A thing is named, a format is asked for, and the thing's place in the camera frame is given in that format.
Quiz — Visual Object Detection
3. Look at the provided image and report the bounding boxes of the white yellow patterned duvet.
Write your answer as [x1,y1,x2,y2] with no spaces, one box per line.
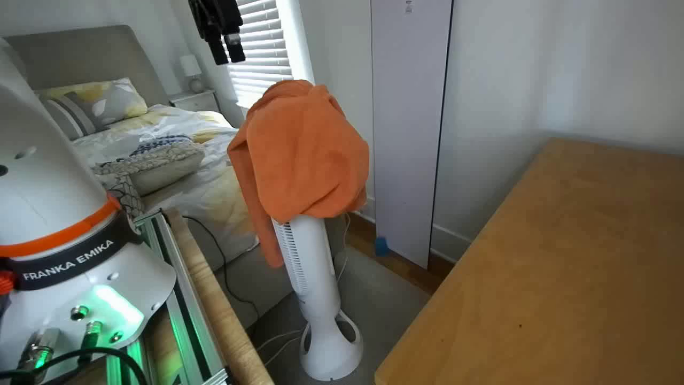
[70,103,289,328]

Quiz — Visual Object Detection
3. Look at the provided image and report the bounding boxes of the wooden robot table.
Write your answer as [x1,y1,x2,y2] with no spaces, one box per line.
[159,205,277,385]

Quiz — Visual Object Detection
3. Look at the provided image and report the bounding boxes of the white window blinds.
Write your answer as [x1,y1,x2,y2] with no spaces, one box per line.
[227,0,296,112]

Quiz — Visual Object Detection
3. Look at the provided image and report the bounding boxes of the grey upholstered headboard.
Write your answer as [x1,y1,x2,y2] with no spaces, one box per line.
[1,24,171,112]

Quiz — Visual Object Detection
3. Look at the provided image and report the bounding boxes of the yellow grey patterned pillow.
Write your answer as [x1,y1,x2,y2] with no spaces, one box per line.
[39,75,152,131]

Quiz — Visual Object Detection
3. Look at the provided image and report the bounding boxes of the aluminium frame with green light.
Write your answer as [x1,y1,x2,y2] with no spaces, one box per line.
[105,211,231,385]

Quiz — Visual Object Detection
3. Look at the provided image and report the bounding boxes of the white leaning panel board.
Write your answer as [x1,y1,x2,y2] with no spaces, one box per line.
[367,0,454,272]

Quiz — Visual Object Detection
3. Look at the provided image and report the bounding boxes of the dark hanging clothes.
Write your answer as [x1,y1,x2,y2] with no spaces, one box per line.
[186,0,247,67]

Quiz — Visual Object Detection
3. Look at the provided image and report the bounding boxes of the white nightstand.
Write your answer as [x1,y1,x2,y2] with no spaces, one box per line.
[166,87,221,115]

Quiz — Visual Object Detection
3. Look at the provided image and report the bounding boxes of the light wooden dresser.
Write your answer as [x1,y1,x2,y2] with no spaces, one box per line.
[372,137,684,385]

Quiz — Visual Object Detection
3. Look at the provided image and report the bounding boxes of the white table lamp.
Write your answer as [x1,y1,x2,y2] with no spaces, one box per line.
[175,52,204,94]

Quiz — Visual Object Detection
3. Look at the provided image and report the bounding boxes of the orange towel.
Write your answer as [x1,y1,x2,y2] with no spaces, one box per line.
[227,80,372,272]

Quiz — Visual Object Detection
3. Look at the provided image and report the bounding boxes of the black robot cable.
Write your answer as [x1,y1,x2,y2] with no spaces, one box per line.
[0,344,149,385]

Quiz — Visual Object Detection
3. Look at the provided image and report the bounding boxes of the cream knit blanket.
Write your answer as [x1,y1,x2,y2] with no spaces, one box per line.
[89,133,210,199]

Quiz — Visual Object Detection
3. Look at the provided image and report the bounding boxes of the black floor cable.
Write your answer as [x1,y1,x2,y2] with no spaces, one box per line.
[182,211,263,332]

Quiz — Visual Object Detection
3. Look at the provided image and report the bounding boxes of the white tower fan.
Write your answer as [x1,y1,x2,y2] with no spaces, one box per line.
[270,211,364,382]

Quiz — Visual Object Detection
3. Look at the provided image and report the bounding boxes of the grey striped pillow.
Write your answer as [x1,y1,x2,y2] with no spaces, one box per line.
[39,91,98,143]

